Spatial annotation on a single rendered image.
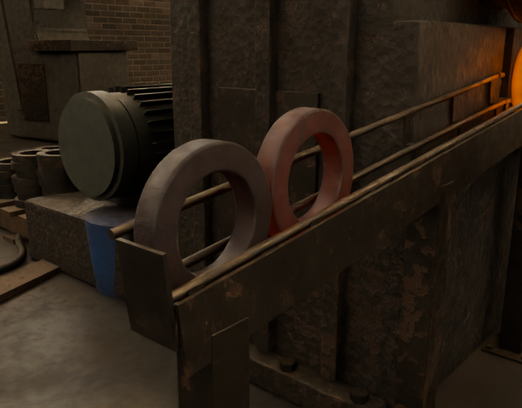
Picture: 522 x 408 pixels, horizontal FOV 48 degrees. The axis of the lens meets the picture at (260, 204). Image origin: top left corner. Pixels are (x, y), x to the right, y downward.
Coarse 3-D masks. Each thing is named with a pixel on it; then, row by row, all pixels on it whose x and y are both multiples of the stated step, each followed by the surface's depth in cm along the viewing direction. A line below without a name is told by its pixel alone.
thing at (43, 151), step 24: (0, 168) 267; (24, 168) 250; (48, 168) 233; (0, 192) 269; (24, 192) 252; (48, 192) 238; (72, 192) 239; (0, 216) 269; (24, 216) 243; (24, 240) 256
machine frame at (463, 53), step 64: (192, 0) 139; (256, 0) 127; (320, 0) 120; (384, 0) 110; (448, 0) 126; (192, 64) 143; (256, 64) 130; (320, 64) 123; (384, 64) 113; (448, 64) 118; (512, 64) 147; (192, 128) 148; (256, 128) 134; (384, 128) 116; (192, 192) 157; (512, 192) 165; (384, 256) 122; (448, 256) 136; (320, 320) 136; (384, 320) 125; (448, 320) 143; (256, 384) 147; (320, 384) 135; (384, 384) 128
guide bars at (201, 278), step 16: (512, 112) 124; (480, 128) 111; (448, 144) 102; (416, 160) 93; (384, 176) 87; (368, 192) 83; (336, 208) 77; (304, 224) 72; (272, 240) 68; (240, 256) 64; (256, 256) 66; (208, 272) 61; (224, 272) 62; (176, 288) 58; (192, 288) 59
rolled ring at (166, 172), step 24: (192, 144) 61; (216, 144) 61; (168, 168) 58; (192, 168) 59; (216, 168) 61; (240, 168) 64; (144, 192) 58; (168, 192) 57; (240, 192) 68; (264, 192) 68; (144, 216) 57; (168, 216) 57; (240, 216) 69; (264, 216) 69; (144, 240) 57; (168, 240) 58; (240, 240) 69; (168, 264) 59; (216, 264) 68
